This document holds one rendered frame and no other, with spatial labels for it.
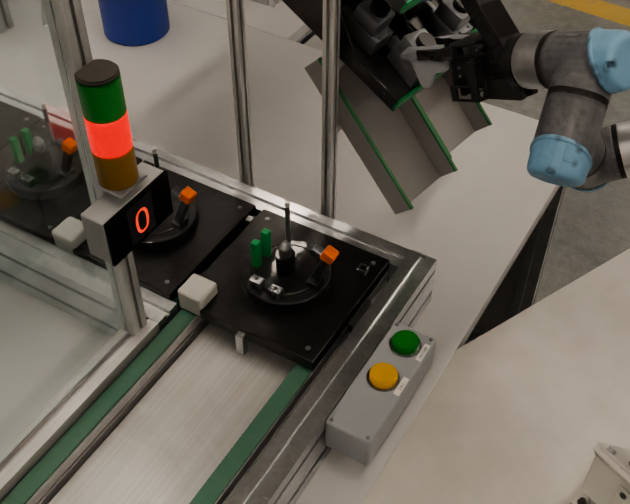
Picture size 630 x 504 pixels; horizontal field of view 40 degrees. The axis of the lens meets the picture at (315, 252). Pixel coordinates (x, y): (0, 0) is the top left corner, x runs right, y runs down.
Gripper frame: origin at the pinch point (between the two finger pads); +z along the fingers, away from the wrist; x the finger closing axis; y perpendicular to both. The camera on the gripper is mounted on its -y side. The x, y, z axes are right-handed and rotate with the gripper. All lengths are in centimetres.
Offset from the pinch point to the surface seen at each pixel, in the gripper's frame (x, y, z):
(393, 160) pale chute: -1.0, 18.9, 9.8
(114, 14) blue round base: -4, -9, 93
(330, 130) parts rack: -11.2, 10.3, 11.3
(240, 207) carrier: -22.5, 21.1, 25.6
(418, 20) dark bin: 9.4, -1.6, 9.3
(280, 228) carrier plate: -20.4, 24.6, 18.2
